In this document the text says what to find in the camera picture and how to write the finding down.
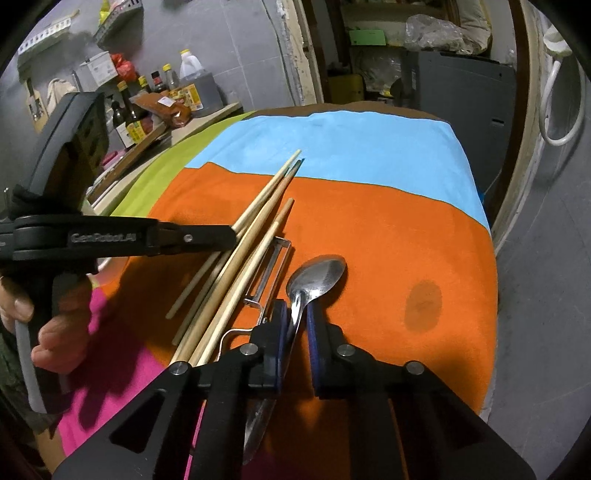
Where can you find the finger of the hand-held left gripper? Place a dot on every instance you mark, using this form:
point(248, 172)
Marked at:
point(198, 237)

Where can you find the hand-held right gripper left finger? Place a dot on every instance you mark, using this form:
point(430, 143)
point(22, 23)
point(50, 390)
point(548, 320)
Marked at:
point(280, 325)

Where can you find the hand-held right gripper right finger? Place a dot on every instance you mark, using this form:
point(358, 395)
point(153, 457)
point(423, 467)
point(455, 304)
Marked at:
point(314, 334)

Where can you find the metal spoon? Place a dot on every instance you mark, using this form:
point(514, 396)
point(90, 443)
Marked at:
point(318, 277)

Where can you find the wooden chopstick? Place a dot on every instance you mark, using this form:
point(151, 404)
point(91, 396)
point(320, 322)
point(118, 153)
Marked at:
point(282, 189)
point(270, 235)
point(271, 187)
point(287, 207)

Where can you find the person's left hand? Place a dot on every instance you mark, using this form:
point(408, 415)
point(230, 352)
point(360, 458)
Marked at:
point(60, 341)

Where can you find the metal peeler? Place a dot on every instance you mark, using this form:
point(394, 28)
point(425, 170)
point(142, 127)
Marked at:
point(270, 279)

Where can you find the dark sauce bottle white label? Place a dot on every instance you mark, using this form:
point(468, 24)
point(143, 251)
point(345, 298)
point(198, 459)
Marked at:
point(121, 127)

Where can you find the beige tote bag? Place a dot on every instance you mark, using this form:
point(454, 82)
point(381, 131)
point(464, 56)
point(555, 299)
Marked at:
point(60, 92)

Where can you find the dark sauce bottle yellow label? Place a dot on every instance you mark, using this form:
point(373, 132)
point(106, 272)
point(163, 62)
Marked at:
point(134, 122)

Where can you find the red plastic bag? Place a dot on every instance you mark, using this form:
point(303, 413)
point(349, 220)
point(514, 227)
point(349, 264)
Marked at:
point(123, 67)

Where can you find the red-brown packet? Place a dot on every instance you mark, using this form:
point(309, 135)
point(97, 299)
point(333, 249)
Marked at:
point(166, 108)

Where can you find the wooden counter board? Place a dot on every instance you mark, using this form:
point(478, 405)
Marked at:
point(203, 120)

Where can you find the small dark sauce bottle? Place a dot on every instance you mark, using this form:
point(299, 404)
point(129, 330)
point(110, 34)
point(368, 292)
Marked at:
point(159, 83)

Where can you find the multicoloured blanket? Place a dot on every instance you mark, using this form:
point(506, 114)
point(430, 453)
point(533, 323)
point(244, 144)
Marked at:
point(392, 230)

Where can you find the clear glass bottle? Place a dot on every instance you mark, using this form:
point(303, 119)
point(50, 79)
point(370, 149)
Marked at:
point(171, 76)

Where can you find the yellow packet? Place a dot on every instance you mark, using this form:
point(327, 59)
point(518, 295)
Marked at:
point(190, 97)

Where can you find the grey box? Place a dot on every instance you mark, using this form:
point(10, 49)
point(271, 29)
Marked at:
point(213, 92)

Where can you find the white plastic jug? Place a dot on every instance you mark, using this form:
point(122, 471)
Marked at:
point(191, 67)

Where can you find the yellow container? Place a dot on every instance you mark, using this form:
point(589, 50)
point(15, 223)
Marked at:
point(346, 90)

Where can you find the green label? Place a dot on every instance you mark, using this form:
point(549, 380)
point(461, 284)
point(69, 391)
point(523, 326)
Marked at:
point(367, 37)

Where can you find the dark grey cabinet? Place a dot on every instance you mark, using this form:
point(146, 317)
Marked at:
point(461, 92)

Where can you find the clear plastic bag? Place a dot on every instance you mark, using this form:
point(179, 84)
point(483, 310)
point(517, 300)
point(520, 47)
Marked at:
point(434, 32)

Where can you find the white work glove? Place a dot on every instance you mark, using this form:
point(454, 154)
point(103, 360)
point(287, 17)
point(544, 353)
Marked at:
point(556, 41)

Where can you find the metal wall rack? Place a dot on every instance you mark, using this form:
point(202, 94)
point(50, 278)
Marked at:
point(44, 39)
point(117, 18)

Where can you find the pale wooden door post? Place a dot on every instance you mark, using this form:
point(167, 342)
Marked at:
point(310, 55)

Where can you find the wooden door frame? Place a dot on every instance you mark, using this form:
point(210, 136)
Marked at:
point(526, 138)

